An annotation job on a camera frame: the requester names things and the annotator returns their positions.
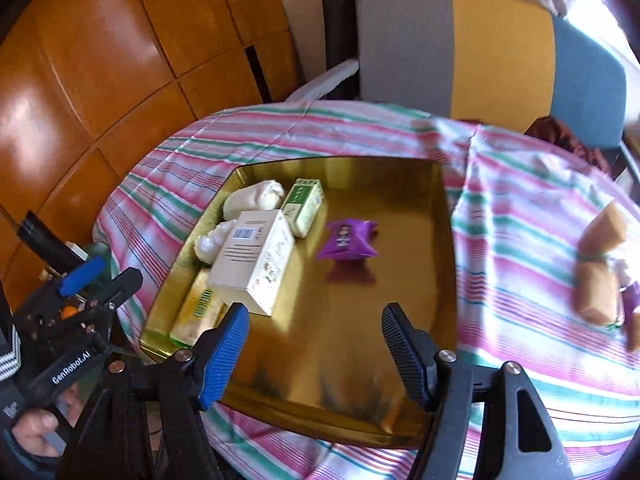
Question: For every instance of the yellow packet with green print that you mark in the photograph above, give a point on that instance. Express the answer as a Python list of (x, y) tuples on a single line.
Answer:
[(197, 310)]

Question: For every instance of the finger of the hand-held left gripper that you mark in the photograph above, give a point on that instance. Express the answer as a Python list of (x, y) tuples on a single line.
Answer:
[(117, 290), (80, 276)]

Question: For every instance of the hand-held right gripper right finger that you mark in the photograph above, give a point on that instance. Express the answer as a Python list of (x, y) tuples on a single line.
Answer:
[(405, 355)]

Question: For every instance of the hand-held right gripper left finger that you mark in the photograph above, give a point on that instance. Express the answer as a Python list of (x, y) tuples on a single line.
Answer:
[(222, 360)]

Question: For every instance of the wooden wardrobe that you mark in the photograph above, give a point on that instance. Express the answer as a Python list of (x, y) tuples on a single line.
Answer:
[(100, 60)]

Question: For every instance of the dark red cloth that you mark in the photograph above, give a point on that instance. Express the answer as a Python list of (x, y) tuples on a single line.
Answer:
[(565, 140)]

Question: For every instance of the beige sock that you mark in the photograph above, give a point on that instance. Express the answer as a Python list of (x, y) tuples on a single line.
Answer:
[(252, 200)]

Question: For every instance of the white carton box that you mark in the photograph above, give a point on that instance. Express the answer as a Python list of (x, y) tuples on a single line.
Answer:
[(252, 265)]

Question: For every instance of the white plastic bundle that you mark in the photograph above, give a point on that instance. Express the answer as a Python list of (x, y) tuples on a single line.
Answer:
[(212, 242)]

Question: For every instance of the person's left hand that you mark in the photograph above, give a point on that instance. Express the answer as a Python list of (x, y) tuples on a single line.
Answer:
[(35, 425)]

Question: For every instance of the gold tin box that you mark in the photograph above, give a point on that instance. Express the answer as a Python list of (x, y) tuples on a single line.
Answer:
[(340, 335)]

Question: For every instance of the small green white box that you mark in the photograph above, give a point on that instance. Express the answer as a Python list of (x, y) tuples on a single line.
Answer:
[(302, 205)]

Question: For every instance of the window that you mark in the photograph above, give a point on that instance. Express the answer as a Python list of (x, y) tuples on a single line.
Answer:
[(600, 10)]

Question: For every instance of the grey yellow blue chair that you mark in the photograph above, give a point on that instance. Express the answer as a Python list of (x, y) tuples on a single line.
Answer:
[(500, 50)]

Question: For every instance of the striped tablecloth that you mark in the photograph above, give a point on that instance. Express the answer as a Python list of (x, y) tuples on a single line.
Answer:
[(520, 360)]

